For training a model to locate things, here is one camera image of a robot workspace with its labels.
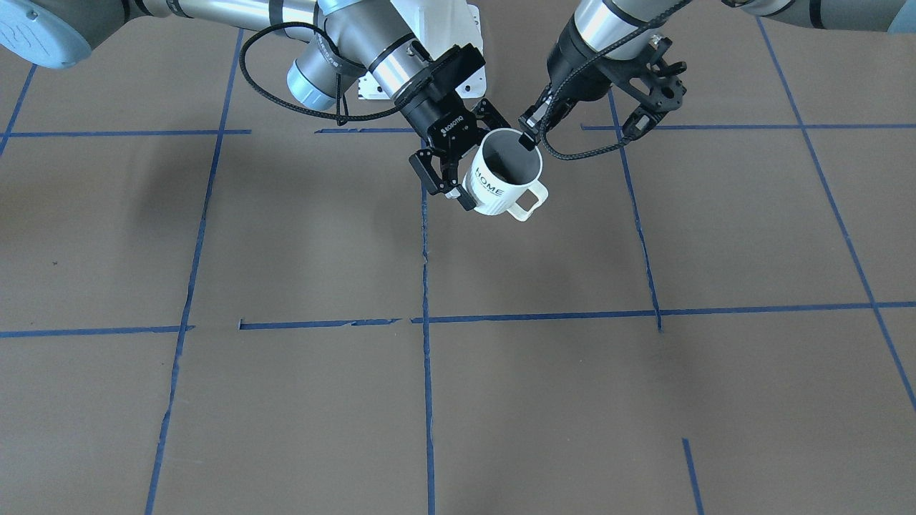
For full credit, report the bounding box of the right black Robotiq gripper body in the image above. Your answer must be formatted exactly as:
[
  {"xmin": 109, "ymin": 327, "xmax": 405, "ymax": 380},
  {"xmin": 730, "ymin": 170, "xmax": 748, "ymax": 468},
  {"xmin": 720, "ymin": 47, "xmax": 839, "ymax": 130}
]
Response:
[{"xmin": 398, "ymin": 90, "xmax": 487, "ymax": 155}]

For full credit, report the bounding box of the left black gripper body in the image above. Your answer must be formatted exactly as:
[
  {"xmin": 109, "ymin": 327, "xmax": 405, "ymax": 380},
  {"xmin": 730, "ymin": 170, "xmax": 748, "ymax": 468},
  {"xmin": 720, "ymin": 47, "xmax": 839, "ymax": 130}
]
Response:
[{"xmin": 547, "ymin": 25, "xmax": 611, "ymax": 102}]

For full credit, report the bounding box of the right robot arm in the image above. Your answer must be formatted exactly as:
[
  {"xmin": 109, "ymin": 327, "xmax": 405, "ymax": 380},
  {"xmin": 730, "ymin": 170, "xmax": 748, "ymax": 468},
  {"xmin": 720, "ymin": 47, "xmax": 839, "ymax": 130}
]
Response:
[{"xmin": 2, "ymin": 1, "xmax": 506, "ymax": 211}]

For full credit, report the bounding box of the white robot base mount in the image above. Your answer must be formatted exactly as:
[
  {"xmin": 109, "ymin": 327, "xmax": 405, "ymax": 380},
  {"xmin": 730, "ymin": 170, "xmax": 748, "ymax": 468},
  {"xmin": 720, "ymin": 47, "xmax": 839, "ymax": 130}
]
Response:
[{"xmin": 358, "ymin": 1, "xmax": 487, "ymax": 100}]

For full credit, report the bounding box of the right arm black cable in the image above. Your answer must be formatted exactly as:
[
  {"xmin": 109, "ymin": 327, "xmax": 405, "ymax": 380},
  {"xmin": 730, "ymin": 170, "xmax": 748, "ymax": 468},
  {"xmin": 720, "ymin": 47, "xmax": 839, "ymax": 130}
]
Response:
[{"xmin": 238, "ymin": 21, "xmax": 423, "ymax": 127}]

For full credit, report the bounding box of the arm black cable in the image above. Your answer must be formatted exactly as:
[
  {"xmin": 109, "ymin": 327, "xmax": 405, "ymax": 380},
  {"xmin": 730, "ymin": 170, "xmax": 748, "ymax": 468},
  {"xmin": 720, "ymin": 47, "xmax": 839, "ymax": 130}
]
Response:
[
  {"xmin": 533, "ymin": 0, "xmax": 695, "ymax": 161},
  {"xmin": 238, "ymin": 21, "xmax": 423, "ymax": 127}
]

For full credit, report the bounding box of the brown paper table mat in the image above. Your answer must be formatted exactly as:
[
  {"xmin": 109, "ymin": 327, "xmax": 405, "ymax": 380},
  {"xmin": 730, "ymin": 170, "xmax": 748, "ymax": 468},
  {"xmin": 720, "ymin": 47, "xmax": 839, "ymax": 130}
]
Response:
[{"xmin": 2, "ymin": 1, "xmax": 915, "ymax": 514}]

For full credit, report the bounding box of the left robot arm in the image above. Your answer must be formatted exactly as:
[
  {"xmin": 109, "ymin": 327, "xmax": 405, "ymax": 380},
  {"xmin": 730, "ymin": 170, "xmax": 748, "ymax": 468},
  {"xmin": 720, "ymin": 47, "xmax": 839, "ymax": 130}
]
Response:
[{"xmin": 518, "ymin": 1, "xmax": 914, "ymax": 160}]

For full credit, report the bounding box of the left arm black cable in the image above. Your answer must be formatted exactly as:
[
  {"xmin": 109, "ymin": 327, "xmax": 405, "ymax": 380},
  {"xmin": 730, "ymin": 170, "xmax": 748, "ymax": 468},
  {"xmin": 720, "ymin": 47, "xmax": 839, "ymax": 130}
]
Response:
[{"xmin": 533, "ymin": 0, "xmax": 695, "ymax": 161}]

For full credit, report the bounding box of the black camera bracket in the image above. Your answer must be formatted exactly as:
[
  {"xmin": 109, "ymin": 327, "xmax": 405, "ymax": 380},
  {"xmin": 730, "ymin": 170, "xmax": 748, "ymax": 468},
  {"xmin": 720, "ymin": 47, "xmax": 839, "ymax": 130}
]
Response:
[
  {"xmin": 394, "ymin": 44, "xmax": 485, "ymax": 111},
  {"xmin": 610, "ymin": 35, "xmax": 686, "ymax": 141}
]

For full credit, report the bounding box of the white ribbed HOME mug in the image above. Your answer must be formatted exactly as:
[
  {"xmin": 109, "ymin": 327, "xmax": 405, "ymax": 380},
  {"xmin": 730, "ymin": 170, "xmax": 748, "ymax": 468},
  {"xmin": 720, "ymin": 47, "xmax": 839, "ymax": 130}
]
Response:
[{"xmin": 462, "ymin": 128, "xmax": 549, "ymax": 222}]

